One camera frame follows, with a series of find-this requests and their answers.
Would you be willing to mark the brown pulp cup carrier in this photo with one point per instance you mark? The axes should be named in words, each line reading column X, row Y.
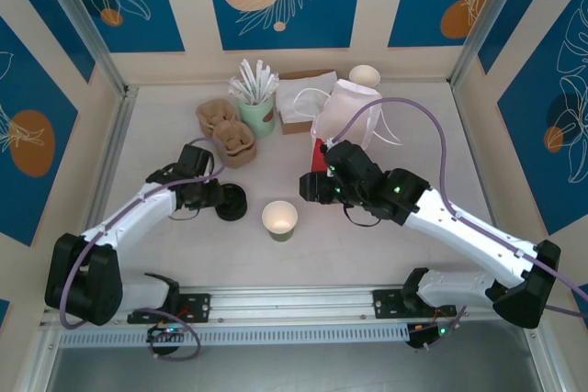
column 229, row 135

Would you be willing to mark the white paper takeout bag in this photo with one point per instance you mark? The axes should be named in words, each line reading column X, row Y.
column 349, row 107

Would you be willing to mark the green paper coffee cup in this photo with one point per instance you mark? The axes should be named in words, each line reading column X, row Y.
column 279, row 222

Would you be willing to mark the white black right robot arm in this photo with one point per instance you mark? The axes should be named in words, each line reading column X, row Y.
column 468, row 231

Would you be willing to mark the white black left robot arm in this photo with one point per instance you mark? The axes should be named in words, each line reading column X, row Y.
column 128, row 217

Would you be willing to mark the brown pulp carrier stack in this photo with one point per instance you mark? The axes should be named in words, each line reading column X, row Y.
column 240, row 163

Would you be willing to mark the red white floral box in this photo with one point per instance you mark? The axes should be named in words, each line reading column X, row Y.
column 318, row 158

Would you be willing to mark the brown cardboard napkin box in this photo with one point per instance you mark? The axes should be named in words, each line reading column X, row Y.
column 294, row 129

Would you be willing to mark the mint green straw cup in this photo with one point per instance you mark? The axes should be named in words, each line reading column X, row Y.
column 257, row 116

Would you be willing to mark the white green paper cup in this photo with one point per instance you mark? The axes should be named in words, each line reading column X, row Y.
column 364, row 75

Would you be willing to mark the white wrapped straw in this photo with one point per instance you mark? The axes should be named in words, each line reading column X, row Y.
column 245, row 73
column 236, row 88
column 258, row 73
column 272, row 81

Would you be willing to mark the white paper napkins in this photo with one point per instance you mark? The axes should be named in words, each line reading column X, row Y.
column 287, row 98

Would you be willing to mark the black mounting plate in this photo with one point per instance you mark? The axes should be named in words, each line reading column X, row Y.
column 197, row 307
column 388, row 304

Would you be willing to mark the black controller board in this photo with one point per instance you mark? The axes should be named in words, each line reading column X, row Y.
column 425, row 337
column 165, row 334

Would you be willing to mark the aluminium side rail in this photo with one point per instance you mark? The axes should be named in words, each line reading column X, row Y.
column 111, row 135
column 463, row 109

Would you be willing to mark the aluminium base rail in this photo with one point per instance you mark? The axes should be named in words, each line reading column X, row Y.
column 294, row 305

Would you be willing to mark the aluminium frame post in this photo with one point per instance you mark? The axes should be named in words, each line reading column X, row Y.
column 486, row 20
column 88, row 29

